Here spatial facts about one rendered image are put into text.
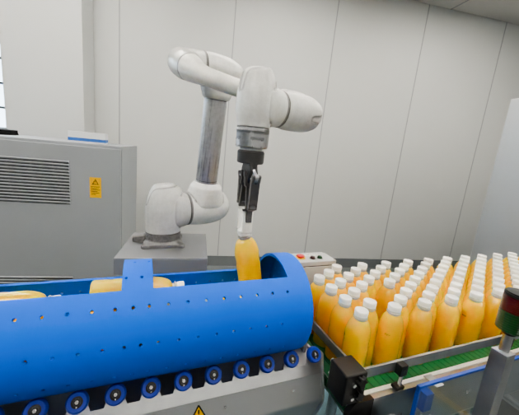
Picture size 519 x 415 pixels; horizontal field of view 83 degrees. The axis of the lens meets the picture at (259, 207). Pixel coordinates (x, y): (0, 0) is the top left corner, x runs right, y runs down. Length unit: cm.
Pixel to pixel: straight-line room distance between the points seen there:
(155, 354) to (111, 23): 340
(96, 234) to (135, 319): 178
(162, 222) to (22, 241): 149
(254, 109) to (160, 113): 280
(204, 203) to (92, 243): 129
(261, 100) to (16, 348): 72
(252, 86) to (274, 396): 83
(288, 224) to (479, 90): 309
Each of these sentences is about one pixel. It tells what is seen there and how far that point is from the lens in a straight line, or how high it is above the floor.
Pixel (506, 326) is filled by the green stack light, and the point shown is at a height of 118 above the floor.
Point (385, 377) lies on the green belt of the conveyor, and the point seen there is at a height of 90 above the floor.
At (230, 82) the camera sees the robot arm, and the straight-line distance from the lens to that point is 105.
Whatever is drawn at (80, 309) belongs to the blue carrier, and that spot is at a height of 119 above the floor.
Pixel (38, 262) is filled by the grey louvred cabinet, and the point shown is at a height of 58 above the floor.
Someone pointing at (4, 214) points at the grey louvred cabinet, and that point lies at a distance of 265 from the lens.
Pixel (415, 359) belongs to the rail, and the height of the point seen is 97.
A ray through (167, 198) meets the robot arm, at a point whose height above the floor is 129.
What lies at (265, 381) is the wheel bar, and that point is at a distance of 93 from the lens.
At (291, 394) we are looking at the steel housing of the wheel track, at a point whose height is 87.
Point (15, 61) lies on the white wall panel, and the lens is 364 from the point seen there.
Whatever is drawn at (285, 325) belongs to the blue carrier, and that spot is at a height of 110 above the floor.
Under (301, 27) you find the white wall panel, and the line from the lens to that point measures 389.
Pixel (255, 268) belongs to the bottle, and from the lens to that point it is 88.
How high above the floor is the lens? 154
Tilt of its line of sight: 12 degrees down
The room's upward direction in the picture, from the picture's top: 6 degrees clockwise
